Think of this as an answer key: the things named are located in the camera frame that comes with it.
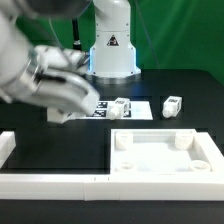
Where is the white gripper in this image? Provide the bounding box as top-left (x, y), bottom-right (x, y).
top-left (6, 71), bottom-right (100, 115)

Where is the white square tabletop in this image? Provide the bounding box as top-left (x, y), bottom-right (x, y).
top-left (110, 129), bottom-right (224, 174)

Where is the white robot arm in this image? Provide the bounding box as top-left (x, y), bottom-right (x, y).
top-left (0, 0), bottom-right (140, 115)

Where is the white tag sheet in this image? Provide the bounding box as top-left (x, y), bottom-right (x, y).
top-left (81, 101), bottom-right (153, 120)

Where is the white L-shaped fence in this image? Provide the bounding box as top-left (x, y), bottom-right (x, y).
top-left (0, 130), bottom-right (224, 202)

